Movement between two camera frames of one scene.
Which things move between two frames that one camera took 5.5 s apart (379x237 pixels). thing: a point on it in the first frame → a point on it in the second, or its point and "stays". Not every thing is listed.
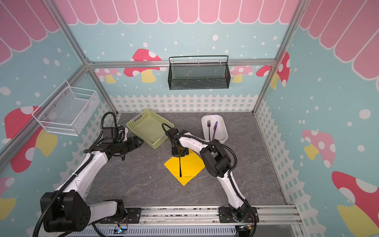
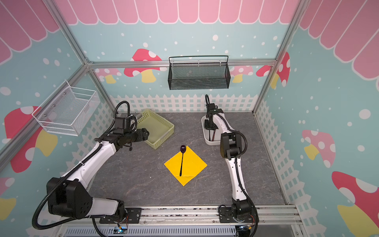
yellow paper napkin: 191,165 stays
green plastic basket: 147,125 stays
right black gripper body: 180,151 → 210,126
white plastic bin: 221,133 stays
